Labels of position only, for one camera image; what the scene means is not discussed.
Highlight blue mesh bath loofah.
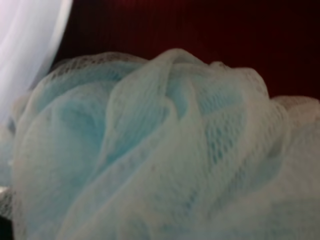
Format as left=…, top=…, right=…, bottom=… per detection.
left=0, top=49, right=320, bottom=240

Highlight red tablecloth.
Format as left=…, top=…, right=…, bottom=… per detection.
left=55, top=0, right=320, bottom=98

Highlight light blue round plate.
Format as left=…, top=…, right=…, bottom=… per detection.
left=0, top=0, right=73, bottom=123

